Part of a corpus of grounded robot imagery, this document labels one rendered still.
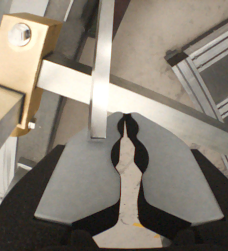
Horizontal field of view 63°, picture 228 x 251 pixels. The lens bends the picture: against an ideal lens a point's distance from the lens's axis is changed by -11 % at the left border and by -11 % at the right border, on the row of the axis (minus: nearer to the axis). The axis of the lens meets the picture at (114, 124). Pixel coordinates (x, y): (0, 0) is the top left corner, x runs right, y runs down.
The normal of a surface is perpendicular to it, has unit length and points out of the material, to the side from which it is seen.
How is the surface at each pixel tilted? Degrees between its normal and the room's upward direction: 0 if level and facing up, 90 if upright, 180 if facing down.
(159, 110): 0
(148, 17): 0
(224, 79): 0
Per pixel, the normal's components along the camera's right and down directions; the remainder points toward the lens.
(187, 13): -0.02, 0.52
